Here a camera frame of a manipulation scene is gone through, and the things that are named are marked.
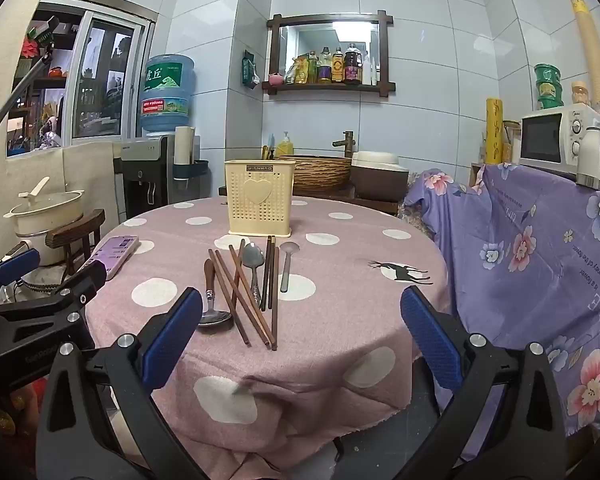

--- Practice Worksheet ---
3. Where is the white electric cooker base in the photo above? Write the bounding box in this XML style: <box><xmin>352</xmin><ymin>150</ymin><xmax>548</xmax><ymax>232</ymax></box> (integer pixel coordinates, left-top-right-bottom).
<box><xmin>15</xmin><ymin>227</ymin><xmax>81</xmax><ymax>267</ymax></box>

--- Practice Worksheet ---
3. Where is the cream pot with lid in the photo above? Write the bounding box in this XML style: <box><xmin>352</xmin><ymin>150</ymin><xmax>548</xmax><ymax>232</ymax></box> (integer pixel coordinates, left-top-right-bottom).
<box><xmin>3</xmin><ymin>176</ymin><xmax>86</xmax><ymax>236</ymax></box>

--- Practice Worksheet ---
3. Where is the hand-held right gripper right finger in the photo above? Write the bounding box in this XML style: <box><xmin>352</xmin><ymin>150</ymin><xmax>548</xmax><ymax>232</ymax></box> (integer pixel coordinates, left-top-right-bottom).
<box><xmin>400</xmin><ymin>285</ymin><xmax>568</xmax><ymax>480</ymax></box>

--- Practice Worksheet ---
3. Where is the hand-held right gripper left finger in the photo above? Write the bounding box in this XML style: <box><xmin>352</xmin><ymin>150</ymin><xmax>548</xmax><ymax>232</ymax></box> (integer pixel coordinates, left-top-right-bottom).
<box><xmin>36</xmin><ymin>287</ymin><xmax>206</xmax><ymax>480</ymax></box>

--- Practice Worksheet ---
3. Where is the all metal spoon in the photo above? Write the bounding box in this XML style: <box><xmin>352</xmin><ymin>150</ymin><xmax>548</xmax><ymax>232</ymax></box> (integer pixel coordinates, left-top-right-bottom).
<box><xmin>242</xmin><ymin>242</ymin><xmax>266</xmax><ymax>308</ymax></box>

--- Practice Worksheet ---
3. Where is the beige perforated utensil holder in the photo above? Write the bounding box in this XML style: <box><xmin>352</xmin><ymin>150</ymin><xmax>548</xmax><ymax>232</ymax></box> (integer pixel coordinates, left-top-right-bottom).
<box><xmin>224</xmin><ymin>159</ymin><xmax>297</xmax><ymax>237</ymax></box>

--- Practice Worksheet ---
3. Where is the yellow patterned roll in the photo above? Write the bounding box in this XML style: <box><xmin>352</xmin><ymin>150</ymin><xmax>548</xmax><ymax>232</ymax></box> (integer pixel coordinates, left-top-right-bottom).
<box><xmin>486</xmin><ymin>98</ymin><xmax>504</xmax><ymax>165</ymax></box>

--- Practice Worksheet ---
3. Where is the person's left hand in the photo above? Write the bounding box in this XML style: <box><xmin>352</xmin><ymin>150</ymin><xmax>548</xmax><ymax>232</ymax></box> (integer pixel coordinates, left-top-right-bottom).
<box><xmin>0</xmin><ymin>382</ymin><xmax>46</xmax><ymax>461</ymax></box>

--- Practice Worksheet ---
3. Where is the white microwave oven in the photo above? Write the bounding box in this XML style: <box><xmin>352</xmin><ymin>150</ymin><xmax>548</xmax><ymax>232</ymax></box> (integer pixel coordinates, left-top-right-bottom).
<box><xmin>518</xmin><ymin>105</ymin><xmax>600</xmax><ymax>176</ymax></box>

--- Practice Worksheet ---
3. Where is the blue water jug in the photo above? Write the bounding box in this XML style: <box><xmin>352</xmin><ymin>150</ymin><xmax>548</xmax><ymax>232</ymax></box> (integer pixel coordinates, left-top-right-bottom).
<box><xmin>139</xmin><ymin>54</ymin><xmax>197</xmax><ymax>137</ymax></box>

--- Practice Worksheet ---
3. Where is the long yellow cup sleeve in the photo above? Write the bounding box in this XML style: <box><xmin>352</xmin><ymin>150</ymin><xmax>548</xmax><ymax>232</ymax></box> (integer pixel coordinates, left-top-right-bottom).
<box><xmin>569</xmin><ymin>0</ymin><xmax>600</xmax><ymax>108</ymax></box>

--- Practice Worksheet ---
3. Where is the dark soy sauce bottle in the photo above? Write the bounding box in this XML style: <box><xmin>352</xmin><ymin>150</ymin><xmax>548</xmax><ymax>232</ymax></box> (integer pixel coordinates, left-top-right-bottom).
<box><xmin>343</xmin><ymin>43</ymin><xmax>363</xmax><ymax>85</ymax></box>

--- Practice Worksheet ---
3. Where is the dark wooden chair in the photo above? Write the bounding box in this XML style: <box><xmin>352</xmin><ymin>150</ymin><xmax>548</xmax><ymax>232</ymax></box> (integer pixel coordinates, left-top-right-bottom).
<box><xmin>45</xmin><ymin>208</ymin><xmax>107</xmax><ymax>281</ymax></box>

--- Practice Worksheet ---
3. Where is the brown and white box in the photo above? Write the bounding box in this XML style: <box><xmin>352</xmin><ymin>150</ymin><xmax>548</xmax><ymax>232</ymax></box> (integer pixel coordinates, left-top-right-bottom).
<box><xmin>350</xmin><ymin>151</ymin><xmax>411</xmax><ymax>203</ymax></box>

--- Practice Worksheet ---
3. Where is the wooden handle metal spoon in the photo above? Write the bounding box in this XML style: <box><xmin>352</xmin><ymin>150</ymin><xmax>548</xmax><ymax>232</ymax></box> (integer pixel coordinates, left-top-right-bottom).
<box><xmin>198</xmin><ymin>258</ymin><xmax>233</xmax><ymax>333</ymax></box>

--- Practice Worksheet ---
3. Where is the pink polka dot tablecloth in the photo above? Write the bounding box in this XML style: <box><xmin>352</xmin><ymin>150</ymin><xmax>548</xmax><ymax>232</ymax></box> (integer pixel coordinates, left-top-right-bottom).
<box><xmin>84</xmin><ymin>196</ymin><xmax>453</xmax><ymax>468</ymax></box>

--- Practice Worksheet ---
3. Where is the blue cup holder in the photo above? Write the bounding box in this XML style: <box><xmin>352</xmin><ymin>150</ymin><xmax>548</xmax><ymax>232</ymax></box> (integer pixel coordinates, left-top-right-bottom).
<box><xmin>172</xmin><ymin>160</ymin><xmax>210</xmax><ymax>181</ymax></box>

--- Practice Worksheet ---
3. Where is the sliding glass window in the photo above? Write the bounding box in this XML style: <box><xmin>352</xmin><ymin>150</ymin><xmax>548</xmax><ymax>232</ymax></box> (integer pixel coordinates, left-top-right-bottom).
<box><xmin>72</xmin><ymin>7</ymin><xmax>156</xmax><ymax>141</ymax></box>

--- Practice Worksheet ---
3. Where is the woven brown basin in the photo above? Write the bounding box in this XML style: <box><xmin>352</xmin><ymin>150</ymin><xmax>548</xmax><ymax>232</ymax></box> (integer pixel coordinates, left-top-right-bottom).
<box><xmin>277</xmin><ymin>156</ymin><xmax>353</xmax><ymax>192</ymax></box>

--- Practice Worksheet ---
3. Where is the purple floral cloth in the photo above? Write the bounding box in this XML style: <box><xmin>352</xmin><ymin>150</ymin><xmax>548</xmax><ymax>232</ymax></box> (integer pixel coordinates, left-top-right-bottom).
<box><xmin>397</xmin><ymin>162</ymin><xmax>600</xmax><ymax>436</ymax></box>

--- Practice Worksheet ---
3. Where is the bamboo style faucet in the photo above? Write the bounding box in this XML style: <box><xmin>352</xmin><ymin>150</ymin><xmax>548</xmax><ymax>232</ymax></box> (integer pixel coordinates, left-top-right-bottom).
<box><xmin>332</xmin><ymin>131</ymin><xmax>356</xmax><ymax>158</ymax></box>

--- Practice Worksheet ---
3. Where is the stack of green noodle cups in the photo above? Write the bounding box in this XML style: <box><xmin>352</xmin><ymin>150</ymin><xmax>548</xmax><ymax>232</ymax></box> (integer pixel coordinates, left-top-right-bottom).
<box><xmin>534</xmin><ymin>63</ymin><xmax>565</xmax><ymax>110</ymax></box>

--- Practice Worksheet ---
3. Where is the stack of white paper cups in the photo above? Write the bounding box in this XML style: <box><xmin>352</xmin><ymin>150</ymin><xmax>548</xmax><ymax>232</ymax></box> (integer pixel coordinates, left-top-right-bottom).
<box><xmin>174</xmin><ymin>126</ymin><xmax>196</xmax><ymax>168</ymax></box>

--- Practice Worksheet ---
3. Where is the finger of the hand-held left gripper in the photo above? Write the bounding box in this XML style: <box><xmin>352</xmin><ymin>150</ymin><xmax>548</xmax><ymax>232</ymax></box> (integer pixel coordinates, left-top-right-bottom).
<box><xmin>0</xmin><ymin>261</ymin><xmax>108</xmax><ymax>318</ymax></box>
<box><xmin>0</xmin><ymin>242</ymin><xmax>42</xmax><ymax>306</ymax></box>

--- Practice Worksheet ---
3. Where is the wooden framed mirror shelf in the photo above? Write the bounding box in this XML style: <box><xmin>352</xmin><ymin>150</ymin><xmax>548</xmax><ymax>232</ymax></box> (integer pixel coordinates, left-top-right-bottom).
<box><xmin>266</xmin><ymin>10</ymin><xmax>396</xmax><ymax>97</ymax></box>

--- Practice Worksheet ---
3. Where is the green wall packet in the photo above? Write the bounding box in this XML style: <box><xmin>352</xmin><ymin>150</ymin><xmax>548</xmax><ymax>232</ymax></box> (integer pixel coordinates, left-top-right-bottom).
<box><xmin>241</xmin><ymin>50</ymin><xmax>261</xmax><ymax>90</ymax></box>

